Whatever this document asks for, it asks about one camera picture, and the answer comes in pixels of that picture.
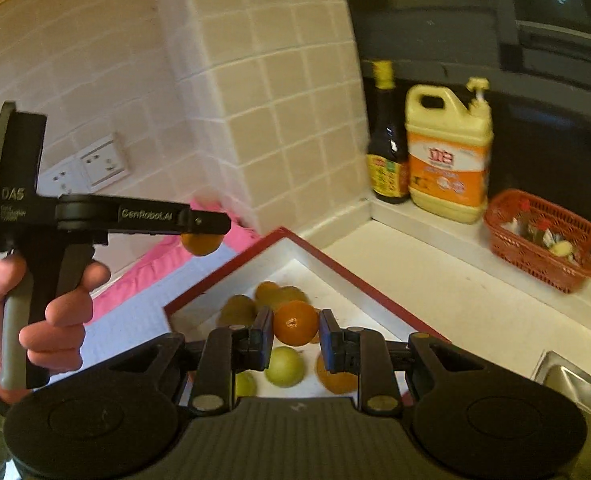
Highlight yellowish round pear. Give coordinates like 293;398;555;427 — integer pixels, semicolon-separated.
216;295;258;327

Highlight large orange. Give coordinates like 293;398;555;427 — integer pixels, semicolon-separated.
273;300;318;347

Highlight small mandarin orange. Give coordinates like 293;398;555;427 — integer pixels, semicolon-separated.
254;281;280;308

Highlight left hand pink glove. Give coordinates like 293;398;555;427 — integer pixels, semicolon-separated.
0;251;114;406

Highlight green apple lower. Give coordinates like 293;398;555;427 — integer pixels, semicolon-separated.
235;370;258;398

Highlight green apple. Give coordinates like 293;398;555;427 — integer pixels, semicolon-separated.
235;370;258;398
264;347;306;388

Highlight green apple upper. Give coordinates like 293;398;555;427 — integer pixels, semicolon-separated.
264;347;306;388

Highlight blue quilted mat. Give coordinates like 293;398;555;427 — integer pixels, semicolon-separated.
49;244;242;386

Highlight red white box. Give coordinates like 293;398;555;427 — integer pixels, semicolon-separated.
166;229;441;341

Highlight tiny mandarin orange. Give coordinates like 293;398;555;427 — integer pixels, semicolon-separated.
181;233;224;257

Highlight pink ruffled cloth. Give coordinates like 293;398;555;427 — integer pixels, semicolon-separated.
90;200;260;323

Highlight dark soy sauce bottle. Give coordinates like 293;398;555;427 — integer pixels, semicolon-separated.
366;60;409;204

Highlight red plastic basket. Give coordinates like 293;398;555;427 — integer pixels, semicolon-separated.
484;190;591;294

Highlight yellow detergent jug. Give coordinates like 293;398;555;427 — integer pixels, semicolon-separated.
405;77;494;224

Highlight steel sink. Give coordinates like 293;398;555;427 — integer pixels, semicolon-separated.
533;351;591;479

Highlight white double wall socket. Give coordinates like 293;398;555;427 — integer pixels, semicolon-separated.
38;132;130;197

